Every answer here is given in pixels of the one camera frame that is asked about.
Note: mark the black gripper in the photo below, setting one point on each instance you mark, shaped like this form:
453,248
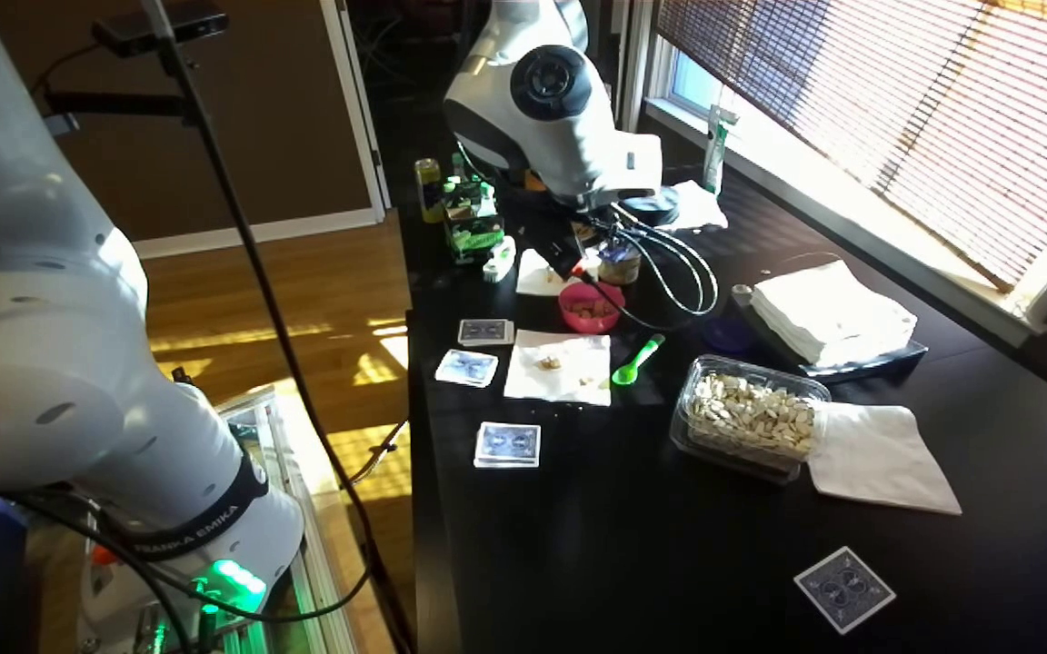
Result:
558,225

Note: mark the pink bowl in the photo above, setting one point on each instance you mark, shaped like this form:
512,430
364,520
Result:
591,306

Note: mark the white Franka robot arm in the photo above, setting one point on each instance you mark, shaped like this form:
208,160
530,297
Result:
26,340

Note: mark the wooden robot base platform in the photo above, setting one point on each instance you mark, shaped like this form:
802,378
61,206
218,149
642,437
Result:
307,423

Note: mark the paper sheet with orange print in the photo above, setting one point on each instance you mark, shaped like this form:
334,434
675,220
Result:
534,274

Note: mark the green and white device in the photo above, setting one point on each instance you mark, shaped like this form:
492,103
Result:
498,255

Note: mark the green capped bottle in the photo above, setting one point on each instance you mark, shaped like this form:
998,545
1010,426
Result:
484,200
458,182
471,241

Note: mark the small round jar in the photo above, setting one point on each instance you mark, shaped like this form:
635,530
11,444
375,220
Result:
653,206

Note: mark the green bottles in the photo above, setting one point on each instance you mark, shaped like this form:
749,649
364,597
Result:
425,188

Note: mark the white napkin with crumbs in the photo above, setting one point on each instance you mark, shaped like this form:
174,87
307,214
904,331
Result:
562,369

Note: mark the white spray bottle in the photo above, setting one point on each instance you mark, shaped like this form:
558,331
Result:
716,148

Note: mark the clear plastic snack container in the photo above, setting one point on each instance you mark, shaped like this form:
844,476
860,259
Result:
747,420

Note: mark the stack of white napkins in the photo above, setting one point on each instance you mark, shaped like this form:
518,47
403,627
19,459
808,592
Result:
832,314

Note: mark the window blind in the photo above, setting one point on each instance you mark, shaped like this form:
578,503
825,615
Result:
909,122

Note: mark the plain white flat napkin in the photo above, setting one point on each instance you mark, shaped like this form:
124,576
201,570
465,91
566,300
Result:
882,459

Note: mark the black camera on stand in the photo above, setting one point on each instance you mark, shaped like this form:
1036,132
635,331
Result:
196,28

